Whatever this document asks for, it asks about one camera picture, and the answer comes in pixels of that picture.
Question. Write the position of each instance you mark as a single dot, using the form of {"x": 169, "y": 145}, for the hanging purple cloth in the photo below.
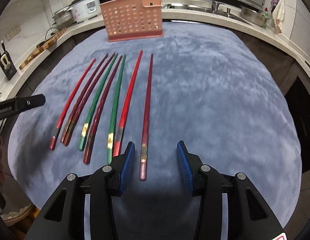
{"x": 274, "y": 4}

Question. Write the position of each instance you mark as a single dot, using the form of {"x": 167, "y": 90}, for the blue fleece mat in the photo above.
{"x": 208, "y": 90}

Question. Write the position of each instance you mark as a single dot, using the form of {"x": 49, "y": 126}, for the steel steamer pot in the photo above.
{"x": 63, "y": 18}

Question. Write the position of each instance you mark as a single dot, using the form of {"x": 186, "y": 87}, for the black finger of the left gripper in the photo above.
{"x": 18, "y": 105}

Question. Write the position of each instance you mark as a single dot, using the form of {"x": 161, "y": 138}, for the white rice cooker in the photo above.
{"x": 83, "y": 10}

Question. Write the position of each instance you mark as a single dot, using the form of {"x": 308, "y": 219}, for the green chopstick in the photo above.
{"x": 90, "y": 115}
{"x": 113, "y": 117}

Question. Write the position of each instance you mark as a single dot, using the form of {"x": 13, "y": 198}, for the stainless steel basin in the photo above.
{"x": 253, "y": 16}

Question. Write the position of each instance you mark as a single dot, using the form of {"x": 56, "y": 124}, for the white wall socket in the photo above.
{"x": 12, "y": 32}

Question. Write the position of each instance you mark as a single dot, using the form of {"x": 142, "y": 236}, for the dark red chopstick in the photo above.
{"x": 81, "y": 96}
{"x": 84, "y": 101}
{"x": 145, "y": 129}
{"x": 93, "y": 130}

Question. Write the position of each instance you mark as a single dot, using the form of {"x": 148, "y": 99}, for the pink plastic utensil holder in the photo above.
{"x": 132, "y": 19}

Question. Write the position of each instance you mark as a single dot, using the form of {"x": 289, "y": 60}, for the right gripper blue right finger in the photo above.
{"x": 184, "y": 165}

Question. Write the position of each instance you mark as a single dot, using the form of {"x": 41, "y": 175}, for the black knife block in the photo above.
{"x": 6, "y": 63}

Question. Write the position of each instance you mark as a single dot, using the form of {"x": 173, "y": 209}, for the stainless steel sink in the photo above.
{"x": 189, "y": 7}

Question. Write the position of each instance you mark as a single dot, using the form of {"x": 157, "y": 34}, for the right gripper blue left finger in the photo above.
{"x": 127, "y": 166}

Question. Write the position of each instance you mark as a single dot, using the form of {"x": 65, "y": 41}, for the hanging cream towel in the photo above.
{"x": 278, "y": 16}

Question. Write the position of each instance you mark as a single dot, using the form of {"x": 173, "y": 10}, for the green dish soap bottle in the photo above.
{"x": 265, "y": 14}

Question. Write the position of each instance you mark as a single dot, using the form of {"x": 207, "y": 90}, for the checkered wooden cutting board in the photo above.
{"x": 42, "y": 48}

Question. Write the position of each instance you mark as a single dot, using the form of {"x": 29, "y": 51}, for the bright red chopstick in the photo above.
{"x": 125, "y": 109}
{"x": 66, "y": 107}

